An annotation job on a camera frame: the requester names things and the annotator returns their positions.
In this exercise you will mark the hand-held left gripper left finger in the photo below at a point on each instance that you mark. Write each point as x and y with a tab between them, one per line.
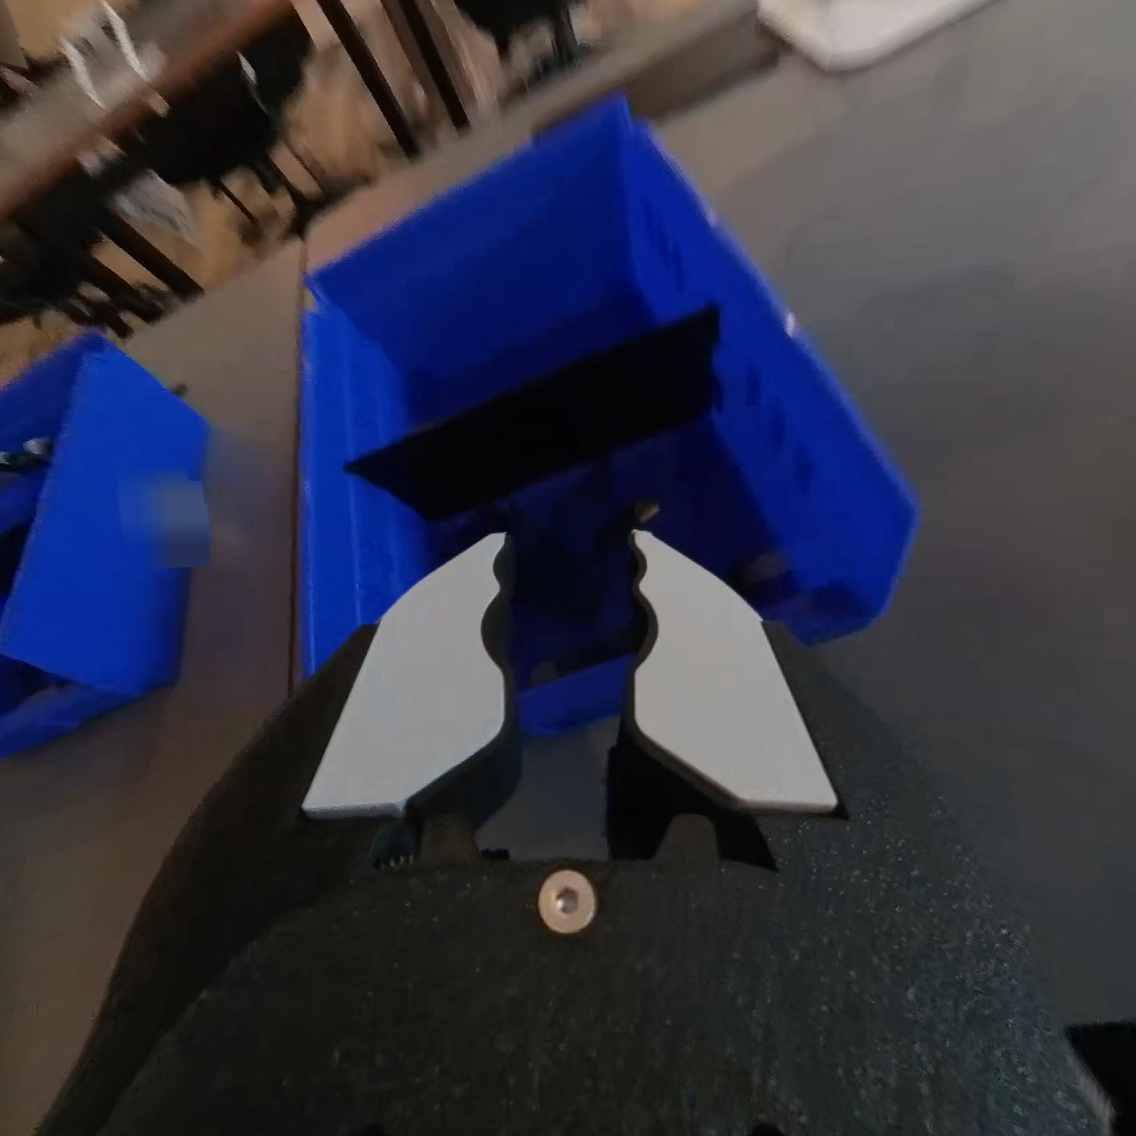
400	709

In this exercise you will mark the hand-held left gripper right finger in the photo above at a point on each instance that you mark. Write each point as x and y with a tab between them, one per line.
728	709

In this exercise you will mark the grey slim usb hub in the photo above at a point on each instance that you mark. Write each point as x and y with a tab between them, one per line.
551	418

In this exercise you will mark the blue plastic bin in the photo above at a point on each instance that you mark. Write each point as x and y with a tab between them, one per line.
89	533
497	284

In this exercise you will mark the dark office desk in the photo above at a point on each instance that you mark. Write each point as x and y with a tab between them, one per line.
72	150

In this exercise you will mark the white document stand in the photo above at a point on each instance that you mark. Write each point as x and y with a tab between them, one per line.
871	22

